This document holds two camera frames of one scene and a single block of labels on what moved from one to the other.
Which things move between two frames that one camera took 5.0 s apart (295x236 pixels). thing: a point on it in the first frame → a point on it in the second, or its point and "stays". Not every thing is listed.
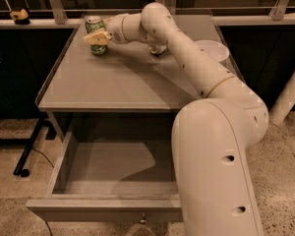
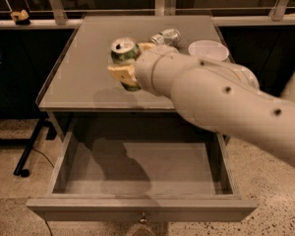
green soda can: [95, 24] → [126, 51]
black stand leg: [20, 170] stays
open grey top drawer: [114, 167] stays
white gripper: [114, 29] → [146, 70]
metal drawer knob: [143, 220] stays
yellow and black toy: [20, 17] stays
